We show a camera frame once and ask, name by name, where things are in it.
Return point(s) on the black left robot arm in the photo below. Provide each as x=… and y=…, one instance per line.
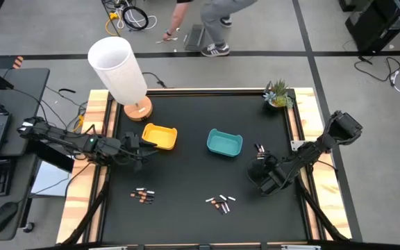
x=64, y=137

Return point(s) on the black table-level camera mount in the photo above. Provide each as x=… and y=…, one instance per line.
x=204, y=247

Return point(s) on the black slanted panel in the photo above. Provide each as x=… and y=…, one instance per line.
x=52, y=158

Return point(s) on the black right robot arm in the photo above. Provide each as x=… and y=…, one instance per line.
x=342, y=128

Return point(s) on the black desk caster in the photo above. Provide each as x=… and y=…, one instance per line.
x=28, y=227

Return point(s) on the black computer tower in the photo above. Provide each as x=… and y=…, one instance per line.
x=384, y=24

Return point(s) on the black desk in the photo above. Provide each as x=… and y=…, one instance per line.
x=26, y=104

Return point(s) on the black computer mouse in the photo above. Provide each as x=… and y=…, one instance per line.
x=2, y=217

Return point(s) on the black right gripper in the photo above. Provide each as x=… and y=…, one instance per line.
x=271, y=177

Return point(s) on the small potted succulent plant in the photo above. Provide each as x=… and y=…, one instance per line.
x=279, y=95

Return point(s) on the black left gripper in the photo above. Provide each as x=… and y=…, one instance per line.
x=130, y=144

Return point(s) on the person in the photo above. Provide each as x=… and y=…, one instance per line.
x=217, y=14

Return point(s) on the silver metal plate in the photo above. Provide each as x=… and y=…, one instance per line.
x=108, y=248
x=300, y=247

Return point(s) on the silver metal bracket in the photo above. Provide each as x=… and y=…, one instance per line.
x=295, y=145

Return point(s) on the white thin strip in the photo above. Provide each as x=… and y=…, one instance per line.
x=173, y=39

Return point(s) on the grey foot pedal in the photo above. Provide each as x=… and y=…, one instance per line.
x=194, y=36

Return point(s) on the small black box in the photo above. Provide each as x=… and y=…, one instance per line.
x=346, y=4

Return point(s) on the teal plastic bin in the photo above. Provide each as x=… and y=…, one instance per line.
x=224, y=144

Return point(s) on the yellow plastic bin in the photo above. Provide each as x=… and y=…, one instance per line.
x=162, y=137

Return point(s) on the white lamp with wooden base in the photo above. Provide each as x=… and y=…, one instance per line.
x=116, y=66

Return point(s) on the light grey flat panel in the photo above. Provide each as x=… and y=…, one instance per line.
x=50, y=180

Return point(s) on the black aluminium table frame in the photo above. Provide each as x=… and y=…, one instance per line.
x=221, y=91

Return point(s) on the black frame strut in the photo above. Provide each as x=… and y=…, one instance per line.
x=85, y=212
x=323, y=215

